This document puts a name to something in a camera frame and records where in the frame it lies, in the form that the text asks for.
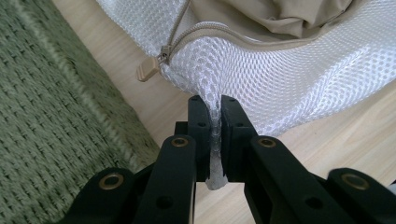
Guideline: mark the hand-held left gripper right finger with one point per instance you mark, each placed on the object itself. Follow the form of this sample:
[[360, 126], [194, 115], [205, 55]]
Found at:
[[236, 140]]

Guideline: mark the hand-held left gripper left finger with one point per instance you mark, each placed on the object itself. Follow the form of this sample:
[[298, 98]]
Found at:
[[199, 140]]

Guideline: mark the white cloth with drawing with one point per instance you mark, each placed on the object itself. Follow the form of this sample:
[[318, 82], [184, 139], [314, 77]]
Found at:
[[280, 81]]

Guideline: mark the beige garment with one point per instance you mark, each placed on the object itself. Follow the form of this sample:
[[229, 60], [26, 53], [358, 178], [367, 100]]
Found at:
[[274, 15]]

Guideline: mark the green woven basket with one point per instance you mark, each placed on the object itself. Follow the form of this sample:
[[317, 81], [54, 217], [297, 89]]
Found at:
[[56, 124]]

